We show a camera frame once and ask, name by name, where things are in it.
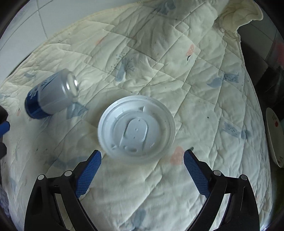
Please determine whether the blue silver beer can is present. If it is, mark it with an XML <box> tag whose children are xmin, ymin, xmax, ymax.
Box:
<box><xmin>24</xmin><ymin>69</ymin><xmax>79</xmax><ymax>119</ymax></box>

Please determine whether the white plastic cup lid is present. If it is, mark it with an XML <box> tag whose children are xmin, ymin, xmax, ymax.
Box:
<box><xmin>98</xmin><ymin>95</ymin><xmax>176</xmax><ymax>165</ymax></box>

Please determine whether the white ceramic plate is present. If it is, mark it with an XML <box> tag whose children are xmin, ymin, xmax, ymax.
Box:
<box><xmin>266</xmin><ymin>107</ymin><xmax>283</xmax><ymax>168</ymax></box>

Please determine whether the white quilted blanket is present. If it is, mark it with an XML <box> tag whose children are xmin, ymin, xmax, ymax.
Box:
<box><xmin>1</xmin><ymin>1</ymin><xmax>272</xmax><ymax>230</ymax></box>

